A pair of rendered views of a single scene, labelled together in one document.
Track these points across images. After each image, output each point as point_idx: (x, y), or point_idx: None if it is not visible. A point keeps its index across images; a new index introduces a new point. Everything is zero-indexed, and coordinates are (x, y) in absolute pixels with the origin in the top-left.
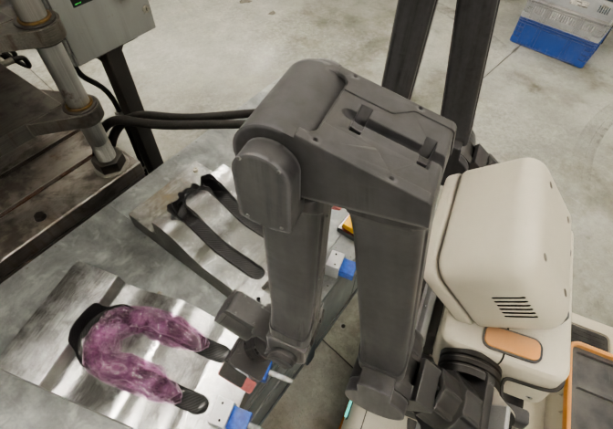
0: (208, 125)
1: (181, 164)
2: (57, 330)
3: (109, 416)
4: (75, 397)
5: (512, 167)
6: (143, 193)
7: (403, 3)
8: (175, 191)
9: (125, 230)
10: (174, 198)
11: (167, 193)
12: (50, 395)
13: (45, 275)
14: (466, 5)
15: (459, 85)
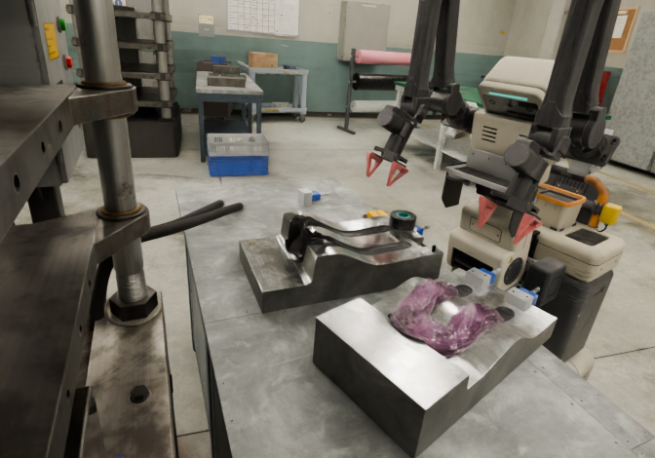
0: (208, 216)
1: (211, 263)
2: (405, 348)
3: (514, 342)
4: (481, 370)
5: (505, 60)
6: (221, 296)
7: (432, 5)
8: (264, 259)
9: (260, 321)
10: (274, 262)
11: (261, 264)
12: (448, 433)
13: (262, 403)
14: (452, 2)
15: (450, 48)
